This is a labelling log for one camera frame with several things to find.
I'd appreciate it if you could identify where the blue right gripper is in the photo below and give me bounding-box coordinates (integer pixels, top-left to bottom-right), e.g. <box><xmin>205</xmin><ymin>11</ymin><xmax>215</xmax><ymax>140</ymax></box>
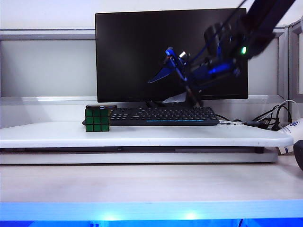
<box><xmin>147</xmin><ymin>47</ymin><xmax>242</xmax><ymax>108</ymax></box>

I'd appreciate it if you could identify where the Rubik's cube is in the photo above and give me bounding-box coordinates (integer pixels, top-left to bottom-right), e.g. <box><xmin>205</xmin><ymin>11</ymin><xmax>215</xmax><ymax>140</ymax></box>
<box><xmin>85</xmin><ymin>108</ymin><xmax>112</xmax><ymax>132</ymax></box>

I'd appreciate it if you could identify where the black monitor stand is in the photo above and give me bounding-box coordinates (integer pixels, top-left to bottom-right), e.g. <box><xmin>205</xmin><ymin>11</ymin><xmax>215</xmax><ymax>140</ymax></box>
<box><xmin>145</xmin><ymin>101</ymin><xmax>166</xmax><ymax>108</ymax></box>

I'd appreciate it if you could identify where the black computer keyboard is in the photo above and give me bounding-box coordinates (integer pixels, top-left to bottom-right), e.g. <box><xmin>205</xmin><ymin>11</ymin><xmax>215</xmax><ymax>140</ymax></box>
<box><xmin>81</xmin><ymin>106</ymin><xmax>221</xmax><ymax>127</ymax></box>

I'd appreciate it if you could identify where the black computer monitor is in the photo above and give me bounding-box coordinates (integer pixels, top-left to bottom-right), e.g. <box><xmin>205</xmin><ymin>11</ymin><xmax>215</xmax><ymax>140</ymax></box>
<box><xmin>95</xmin><ymin>8</ymin><xmax>250</xmax><ymax>103</ymax></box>

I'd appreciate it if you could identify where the white desk riser board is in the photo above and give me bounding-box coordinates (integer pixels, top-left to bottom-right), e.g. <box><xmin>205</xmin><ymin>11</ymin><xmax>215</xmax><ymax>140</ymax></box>
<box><xmin>0</xmin><ymin>121</ymin><xmax>295</xmax><ymax>148</ymax></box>

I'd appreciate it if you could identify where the white desk riser base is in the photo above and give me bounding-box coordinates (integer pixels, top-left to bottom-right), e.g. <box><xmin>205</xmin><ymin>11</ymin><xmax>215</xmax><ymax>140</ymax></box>
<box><xmin>0</xmin><ymin>146</ymin><xmax>279</xmax><ymax>165</ymax></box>

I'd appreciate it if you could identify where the white and black device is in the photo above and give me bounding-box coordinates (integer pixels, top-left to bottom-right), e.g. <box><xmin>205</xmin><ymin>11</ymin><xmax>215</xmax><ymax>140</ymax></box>
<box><xmin>278</xmin><ymin>119</ymin><xmax>303</xmax><ymax>156</ymax></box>

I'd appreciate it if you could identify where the dark grey rounded object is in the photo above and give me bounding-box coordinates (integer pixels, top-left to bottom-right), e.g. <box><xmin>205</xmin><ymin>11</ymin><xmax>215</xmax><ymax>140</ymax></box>
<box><xmin>293</xmin><ymin>140</ymin><xmax>303</xmax><ymax>171</ymax></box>

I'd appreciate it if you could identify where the cable with grey connector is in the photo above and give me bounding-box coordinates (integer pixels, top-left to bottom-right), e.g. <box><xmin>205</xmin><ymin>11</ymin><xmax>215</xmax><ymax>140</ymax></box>
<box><xmin>219</xmin><ymin>120</ymin><xmax>267</xmax><ymax>128</ymax></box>

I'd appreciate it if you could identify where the black cable bundle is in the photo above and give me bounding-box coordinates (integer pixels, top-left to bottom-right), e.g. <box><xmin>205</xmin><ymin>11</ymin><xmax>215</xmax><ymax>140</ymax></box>
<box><xmin>251</xmin><ymin>104</ymin><xmax>292</xmax><ymax>131</ymax></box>

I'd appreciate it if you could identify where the white cable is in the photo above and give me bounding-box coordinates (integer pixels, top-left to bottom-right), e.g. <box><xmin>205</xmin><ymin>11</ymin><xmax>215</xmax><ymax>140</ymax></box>
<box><xmin>278</xmin><ymin>99</ymin><xmax>298</xmax><ymax>112</ymax></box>

